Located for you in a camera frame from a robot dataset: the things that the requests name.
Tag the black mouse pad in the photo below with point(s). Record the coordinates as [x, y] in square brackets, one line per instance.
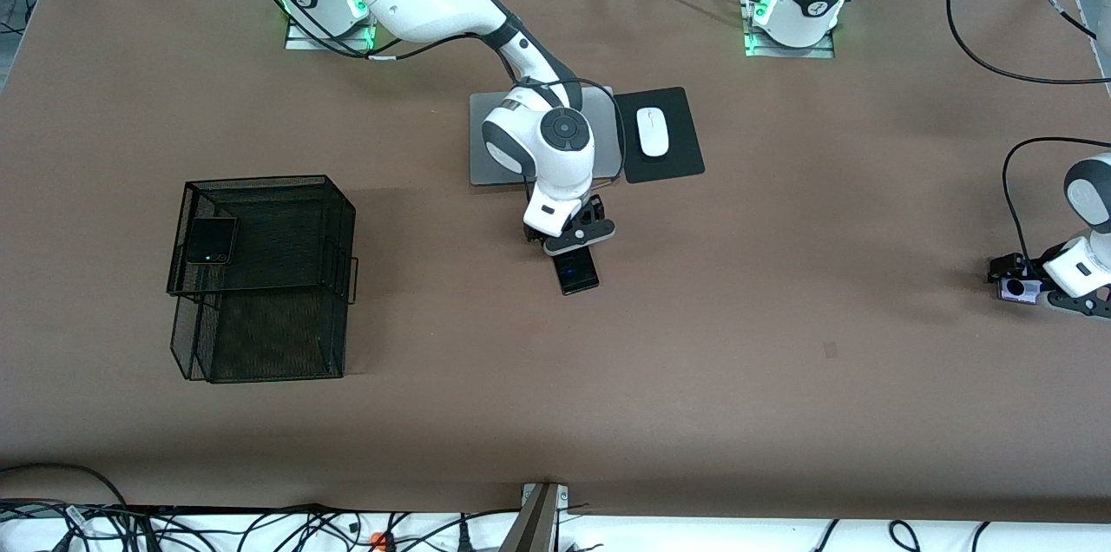
[681, 127]

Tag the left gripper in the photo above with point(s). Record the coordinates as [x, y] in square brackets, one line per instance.
[1007, 266]

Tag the black mesh two-tier tray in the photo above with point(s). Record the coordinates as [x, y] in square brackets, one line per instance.
[260, 335]

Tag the black slab smartphone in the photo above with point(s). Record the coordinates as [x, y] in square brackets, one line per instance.
[580, 274]

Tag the black flip phone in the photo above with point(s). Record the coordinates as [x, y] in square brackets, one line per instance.
[211, 239]

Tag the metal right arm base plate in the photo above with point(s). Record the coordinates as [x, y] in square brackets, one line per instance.
[304, 42]

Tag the white computer mouse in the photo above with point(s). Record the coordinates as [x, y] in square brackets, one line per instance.
[653, 135]

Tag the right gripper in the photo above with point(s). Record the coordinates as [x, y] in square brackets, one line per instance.
[594, 209]

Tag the silver laptop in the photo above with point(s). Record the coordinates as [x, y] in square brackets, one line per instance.
[476, 109]

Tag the lavender flip phone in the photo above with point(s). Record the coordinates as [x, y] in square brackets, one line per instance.
[1015, 290]

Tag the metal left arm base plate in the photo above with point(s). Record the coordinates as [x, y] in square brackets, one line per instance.
[790, 51]

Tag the grey metal camera post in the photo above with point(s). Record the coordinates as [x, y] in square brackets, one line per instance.
[531, 526]

